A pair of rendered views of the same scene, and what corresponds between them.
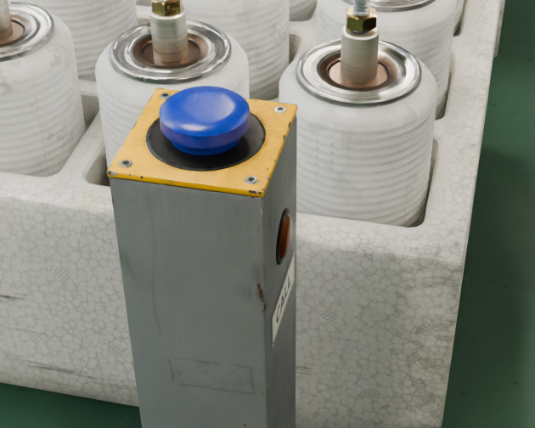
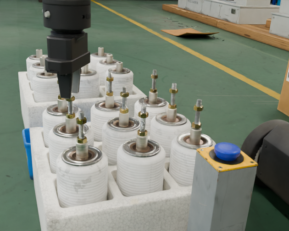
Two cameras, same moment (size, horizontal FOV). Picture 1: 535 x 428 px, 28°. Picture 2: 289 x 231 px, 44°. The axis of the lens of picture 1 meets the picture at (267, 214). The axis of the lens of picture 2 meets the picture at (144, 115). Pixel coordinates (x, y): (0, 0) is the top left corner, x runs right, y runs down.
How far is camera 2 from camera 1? 0.43 m
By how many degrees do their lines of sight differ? 34
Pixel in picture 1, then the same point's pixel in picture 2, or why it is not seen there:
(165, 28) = (144, 140)
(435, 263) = not seen: hidden behind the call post
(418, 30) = (188, 129)
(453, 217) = not seen: hidden behind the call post
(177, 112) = (224, 150)
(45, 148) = (104, 190)
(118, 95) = (139, 163)
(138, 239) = (222, 190)
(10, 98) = (100, 174)
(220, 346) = (236, 218)
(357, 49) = (198, 133)
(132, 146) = (214, 163)
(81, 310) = not seen: outside the picture
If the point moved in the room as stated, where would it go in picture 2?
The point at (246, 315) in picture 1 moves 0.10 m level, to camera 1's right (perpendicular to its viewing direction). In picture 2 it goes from (246, 205) to (284, 186)
